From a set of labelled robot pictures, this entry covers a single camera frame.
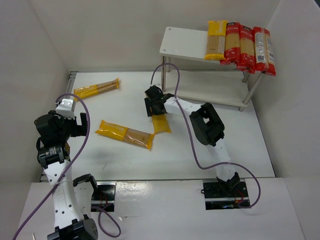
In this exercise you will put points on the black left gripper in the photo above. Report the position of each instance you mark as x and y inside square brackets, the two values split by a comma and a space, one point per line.
[83, 120]

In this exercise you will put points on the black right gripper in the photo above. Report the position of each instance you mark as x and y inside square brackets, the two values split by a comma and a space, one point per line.
[153, 107]

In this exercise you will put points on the yellow pasta bag with barcode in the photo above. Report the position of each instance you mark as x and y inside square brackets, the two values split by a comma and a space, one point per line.
[160, 124]

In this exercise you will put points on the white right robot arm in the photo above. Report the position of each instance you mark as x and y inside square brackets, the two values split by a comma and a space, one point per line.
[207, 127]

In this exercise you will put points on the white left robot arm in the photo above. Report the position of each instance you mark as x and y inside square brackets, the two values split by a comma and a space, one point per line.
[71, 197]

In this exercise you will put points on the yellow pasta bag centre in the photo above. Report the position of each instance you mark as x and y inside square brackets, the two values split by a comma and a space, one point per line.
[125, 134]

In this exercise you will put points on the white two-tier shelf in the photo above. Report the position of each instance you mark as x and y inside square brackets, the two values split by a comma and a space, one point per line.
[187, 74]

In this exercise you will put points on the yellow pasta bag far left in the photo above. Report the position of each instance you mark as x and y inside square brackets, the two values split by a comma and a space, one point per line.
[97, 89]

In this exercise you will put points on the yellow pasta bag on shelf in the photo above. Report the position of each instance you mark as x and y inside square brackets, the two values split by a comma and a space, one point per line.
[216, 37]

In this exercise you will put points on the red pasta bag middle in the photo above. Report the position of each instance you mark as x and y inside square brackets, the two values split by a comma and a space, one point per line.
[247, 50]

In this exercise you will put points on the red pasta bag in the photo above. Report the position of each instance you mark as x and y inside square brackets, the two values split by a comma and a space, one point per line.
[247, 50]
[232, 49]
[264, 54]

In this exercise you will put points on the red pasta bag left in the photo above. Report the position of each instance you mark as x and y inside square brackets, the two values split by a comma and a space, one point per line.
[232, 49]

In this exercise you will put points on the red pasta bag right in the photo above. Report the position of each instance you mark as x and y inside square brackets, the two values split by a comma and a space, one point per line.
[264, 54]

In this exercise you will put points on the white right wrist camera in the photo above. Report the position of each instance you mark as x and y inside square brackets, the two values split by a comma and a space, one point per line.
[158, 86]

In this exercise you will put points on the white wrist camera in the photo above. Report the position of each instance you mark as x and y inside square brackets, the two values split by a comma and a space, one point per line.
[158, 86]
[66, 108]

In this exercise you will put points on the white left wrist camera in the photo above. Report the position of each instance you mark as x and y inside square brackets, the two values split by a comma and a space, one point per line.
[66, 108]

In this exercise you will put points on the aluminium table edge rail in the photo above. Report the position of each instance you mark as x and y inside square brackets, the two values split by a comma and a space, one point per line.
[70, 82]

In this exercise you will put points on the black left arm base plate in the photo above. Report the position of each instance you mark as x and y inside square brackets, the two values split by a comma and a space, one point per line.
[104, 196]

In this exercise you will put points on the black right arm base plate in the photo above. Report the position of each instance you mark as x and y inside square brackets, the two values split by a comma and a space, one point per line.
[215, 198]

